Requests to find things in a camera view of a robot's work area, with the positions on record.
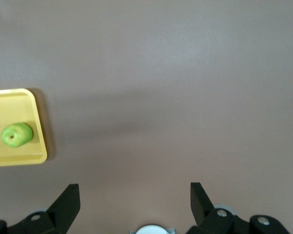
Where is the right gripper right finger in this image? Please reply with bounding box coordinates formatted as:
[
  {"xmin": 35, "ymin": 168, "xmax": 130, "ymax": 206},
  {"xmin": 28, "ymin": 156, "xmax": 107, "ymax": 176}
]
[{"xmin": 187, "ymin": 182, "xmax": 291, "ymax": 234}]

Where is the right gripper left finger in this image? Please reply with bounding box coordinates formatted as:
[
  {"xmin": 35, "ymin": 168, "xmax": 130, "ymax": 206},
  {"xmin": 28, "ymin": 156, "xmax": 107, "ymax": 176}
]
[{"xmin": 0, "ymin": 183, "xmax": 81, "ymax": 234}]

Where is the green apple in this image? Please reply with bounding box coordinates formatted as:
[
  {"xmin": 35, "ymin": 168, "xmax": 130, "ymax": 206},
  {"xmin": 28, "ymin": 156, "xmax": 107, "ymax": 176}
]
[{"xmin": 1, "ymin": 122, "xmax": 33, "ymax": 148}]

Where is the yellow plastic tray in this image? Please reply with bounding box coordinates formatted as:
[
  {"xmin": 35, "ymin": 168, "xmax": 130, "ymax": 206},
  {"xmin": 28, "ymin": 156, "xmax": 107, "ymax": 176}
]
[{"xmin": 0, "ymin": 88, "xmax": 48, "ymax": 168}]

